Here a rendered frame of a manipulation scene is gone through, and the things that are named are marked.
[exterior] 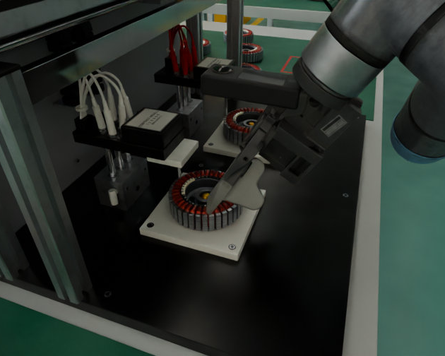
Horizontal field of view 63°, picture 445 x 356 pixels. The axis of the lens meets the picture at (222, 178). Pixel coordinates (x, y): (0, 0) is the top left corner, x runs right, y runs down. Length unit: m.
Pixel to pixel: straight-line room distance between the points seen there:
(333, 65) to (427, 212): 1.65
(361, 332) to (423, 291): 1.13
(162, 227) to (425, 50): 0.39
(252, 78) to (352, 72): 0.11
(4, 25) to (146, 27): 0.21
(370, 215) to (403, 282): 0.98
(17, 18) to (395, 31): 0.31
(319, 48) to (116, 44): 0.23
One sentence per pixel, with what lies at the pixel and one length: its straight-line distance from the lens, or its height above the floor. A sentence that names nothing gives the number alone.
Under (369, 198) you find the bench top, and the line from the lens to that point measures 0.69.
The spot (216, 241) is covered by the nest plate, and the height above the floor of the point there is 0.78.
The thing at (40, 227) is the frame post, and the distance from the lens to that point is 0.42.
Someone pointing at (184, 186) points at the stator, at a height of 0.82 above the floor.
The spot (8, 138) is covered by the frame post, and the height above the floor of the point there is 1.00.
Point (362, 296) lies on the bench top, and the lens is 0.53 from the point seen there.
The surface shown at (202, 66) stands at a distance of 0.71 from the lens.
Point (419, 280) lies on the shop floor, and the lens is 1.65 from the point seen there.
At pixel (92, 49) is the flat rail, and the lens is 0.43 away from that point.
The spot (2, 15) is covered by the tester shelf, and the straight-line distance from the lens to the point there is 0.36.
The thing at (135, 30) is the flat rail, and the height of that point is 1.03.
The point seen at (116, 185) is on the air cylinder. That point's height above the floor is 0.82.
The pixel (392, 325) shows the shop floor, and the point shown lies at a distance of 1.48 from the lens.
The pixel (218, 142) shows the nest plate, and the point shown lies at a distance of 0.73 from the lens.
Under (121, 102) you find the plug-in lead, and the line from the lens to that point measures 0.53.
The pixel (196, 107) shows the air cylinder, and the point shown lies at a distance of 0.77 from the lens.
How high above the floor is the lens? 1.15
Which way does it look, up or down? 36 degrees down
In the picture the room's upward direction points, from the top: straight up
